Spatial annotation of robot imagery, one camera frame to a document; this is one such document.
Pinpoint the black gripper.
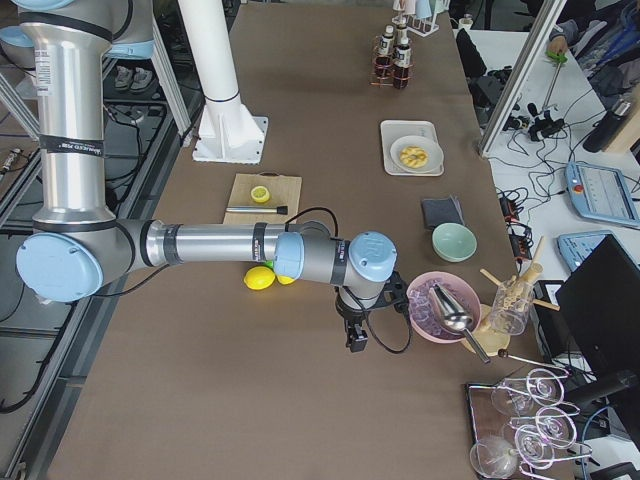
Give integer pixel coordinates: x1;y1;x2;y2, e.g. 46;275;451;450
335;293;368;352

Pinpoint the blue teach pendant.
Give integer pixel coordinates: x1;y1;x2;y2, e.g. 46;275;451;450
556;230;628;273
565;161;639;228

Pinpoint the mint green bowl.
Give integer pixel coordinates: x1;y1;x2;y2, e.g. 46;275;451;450
432;223;477;263

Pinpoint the whole yellow lemon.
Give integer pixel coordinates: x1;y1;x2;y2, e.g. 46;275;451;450
243;266;276;291

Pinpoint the black monitor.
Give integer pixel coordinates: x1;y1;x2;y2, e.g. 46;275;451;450
557;236;639;375

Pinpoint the cream serving tray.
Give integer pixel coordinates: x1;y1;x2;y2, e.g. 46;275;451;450
380;120;444;177

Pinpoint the dark grey folded cloth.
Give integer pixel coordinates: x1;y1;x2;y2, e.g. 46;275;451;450
421;195;465;230

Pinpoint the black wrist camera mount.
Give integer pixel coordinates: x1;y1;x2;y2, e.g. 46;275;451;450
375;271;409;315

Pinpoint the half lemon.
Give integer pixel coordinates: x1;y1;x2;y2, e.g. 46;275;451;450
250;185;271;204

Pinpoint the braided pastry ring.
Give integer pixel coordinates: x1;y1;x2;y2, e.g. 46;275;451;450
400;145;429;169

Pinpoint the tea bottle white cap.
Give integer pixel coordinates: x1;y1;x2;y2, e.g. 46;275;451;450
393;37;412;90

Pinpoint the wooden cup tree stand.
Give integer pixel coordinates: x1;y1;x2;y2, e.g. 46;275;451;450
480;236;560;339

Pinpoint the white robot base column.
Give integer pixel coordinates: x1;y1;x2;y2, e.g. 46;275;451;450
179;0;268;164

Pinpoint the wine glass rack tray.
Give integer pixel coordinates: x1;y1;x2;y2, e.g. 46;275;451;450
465;365;592;479

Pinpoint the wooden cutting board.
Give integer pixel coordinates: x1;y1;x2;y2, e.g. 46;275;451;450
223;174;302;225

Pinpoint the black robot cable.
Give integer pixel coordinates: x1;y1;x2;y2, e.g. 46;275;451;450
288;207;414;354

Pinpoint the copper wire bottle rack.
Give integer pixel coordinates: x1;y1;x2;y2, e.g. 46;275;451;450
368;51;414;90

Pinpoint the black water bottle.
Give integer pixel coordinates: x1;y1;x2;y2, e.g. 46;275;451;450
583;98;633;153

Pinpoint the white plate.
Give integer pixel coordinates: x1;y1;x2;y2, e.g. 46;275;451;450
390;135;444;174

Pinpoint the clear glass mug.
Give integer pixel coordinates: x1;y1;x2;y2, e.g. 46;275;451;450
489;279;533;335

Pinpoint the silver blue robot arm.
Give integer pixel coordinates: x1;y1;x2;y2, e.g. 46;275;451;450
16;1;408;352

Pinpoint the metal ice scoop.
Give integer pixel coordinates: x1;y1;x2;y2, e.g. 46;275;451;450
431;284;491;364

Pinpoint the pink bowl with ice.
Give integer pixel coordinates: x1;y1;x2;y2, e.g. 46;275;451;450
407;271;481;344

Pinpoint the aluminium frame post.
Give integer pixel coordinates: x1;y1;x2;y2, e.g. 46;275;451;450
478;0;566;158

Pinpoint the steel muddler black tip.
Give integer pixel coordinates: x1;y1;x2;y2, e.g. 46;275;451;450
225;205;288;215

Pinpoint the white mug rack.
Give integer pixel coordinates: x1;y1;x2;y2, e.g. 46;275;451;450
392;0;439;37

